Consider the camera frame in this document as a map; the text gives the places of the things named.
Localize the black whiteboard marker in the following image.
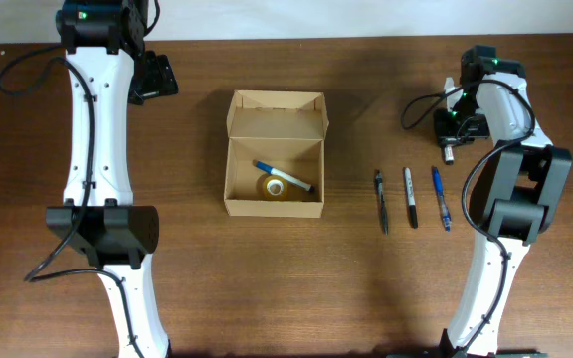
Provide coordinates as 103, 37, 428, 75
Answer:
444, 146, 455, 165

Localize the black ballpoint pen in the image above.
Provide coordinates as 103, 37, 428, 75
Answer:
374, 170, 389, 235

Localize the brown cardboard box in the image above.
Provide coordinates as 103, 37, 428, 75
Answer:
224, 90, 329, 218

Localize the blue whiteboard marker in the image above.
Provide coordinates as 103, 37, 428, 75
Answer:
253, 160, 315, 193

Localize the yellow clear tape roll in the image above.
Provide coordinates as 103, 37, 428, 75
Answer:
257, 174, 292, 201

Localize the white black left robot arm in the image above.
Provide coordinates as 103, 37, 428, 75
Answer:
46, 1, 178, 357

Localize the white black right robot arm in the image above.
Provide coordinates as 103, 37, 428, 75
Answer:
439, 45, 572, 357

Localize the black permanent marker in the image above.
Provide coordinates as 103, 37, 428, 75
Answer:
404, 167, 419, 229

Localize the blue ballpoint pen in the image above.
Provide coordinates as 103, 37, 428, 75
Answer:
432, 166, 452, 232

